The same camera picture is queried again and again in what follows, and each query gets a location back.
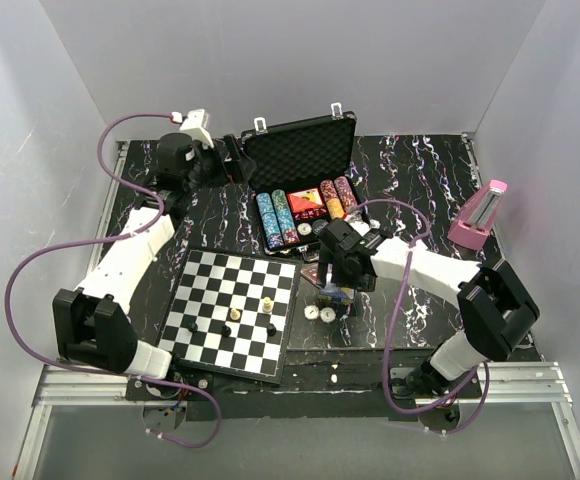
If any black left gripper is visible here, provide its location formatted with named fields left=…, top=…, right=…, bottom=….
left=186, top=136, right=258, bottom=195

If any triangular all-in marker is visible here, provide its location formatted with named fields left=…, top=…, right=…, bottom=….
left=301, top=263, right=327, bottom=287

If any blue playing card deck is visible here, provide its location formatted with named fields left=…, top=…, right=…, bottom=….
left=317, top=283, right=356, bottom=314

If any black poker set case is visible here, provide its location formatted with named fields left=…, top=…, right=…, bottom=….
left=240, top=103, right=357, bottom=227

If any red playing card deck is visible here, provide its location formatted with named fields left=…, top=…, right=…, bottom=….
left=287, top=188, right=325, bottom=213

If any black white chess board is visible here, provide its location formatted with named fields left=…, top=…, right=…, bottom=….
left=157, top=247, right=302, bottom=385

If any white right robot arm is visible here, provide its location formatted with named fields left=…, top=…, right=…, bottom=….
left=317, top=219, right=540, bottom=398

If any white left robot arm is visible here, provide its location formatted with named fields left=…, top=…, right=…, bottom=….
left=52, top=133, right=256, bottom=400

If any grey dealer button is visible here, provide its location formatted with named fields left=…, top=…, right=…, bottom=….
left=312, top=219, right=329, bottom=235

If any white single chip in case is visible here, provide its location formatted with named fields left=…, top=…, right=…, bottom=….
left=297, top=223, right=312, bottom=236

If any white loose poker chip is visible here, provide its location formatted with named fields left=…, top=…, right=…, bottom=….
left=319, top=307, right=336, bottom=324
left=304, top=305, right=319, bottom=320

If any red yellow chip column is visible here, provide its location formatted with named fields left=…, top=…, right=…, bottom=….
left=319, top=180, right=346, bottom=219

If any green blue chip column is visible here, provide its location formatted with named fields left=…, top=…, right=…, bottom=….
left=271, top=189, right=300, bottom=245

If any purple red chip column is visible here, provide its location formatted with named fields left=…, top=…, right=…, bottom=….
left=334, top=176, right=363, bottom=221

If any light blue chip column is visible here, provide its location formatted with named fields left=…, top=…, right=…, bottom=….
left=256, top=193, right=284, bottom=249

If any pink metronome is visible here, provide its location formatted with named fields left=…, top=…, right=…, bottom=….
left=448, top=180, right=508, bottom=251

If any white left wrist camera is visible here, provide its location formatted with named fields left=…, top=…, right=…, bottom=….
left=179, top=109, right=214, bottom=149

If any aluminium rail frame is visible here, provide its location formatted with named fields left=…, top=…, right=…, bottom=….
left=12, top=134, right=580, bottom=480

